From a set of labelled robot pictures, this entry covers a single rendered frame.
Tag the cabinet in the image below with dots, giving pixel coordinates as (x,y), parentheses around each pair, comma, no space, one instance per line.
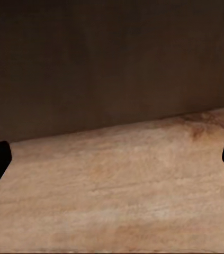
(73,65)

